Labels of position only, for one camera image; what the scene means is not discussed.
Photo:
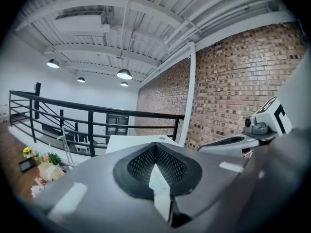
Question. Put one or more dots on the kraft paper box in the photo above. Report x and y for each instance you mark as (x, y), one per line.
(51, 172)

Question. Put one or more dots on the yellow flowers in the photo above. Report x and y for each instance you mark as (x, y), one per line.
(27, 152)

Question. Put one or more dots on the black picture frame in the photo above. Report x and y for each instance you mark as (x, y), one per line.
(27, 165)

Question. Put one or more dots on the metal stand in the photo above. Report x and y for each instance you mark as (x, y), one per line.
(65, 144)

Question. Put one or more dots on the black metal railing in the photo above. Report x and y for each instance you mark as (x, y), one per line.
(90, 130)

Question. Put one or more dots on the red white box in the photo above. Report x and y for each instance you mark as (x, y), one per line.
(40, 181)

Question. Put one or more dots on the green plant with pink flowers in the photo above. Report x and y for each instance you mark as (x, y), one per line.
(54, 158)

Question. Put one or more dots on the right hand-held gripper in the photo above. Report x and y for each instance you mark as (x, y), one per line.
(267, 122)

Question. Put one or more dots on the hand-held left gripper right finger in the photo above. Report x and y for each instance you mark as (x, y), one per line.
(206, 178)

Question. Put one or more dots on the white vertical pipe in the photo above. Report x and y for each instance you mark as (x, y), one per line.
(190, 93)

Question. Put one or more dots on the white table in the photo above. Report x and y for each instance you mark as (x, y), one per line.
(126, 143)

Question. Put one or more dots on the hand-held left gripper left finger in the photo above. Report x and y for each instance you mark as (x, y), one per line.
(97, 198)

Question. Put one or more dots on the white pink flower bouquet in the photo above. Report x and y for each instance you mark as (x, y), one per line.
(37, 191)

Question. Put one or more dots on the black pendant lamp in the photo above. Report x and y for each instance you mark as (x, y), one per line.
(81, 79)
(124, 74)
(124, 84)
(53, 64)

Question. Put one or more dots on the black cabinet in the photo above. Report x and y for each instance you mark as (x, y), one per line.
(117, 125)

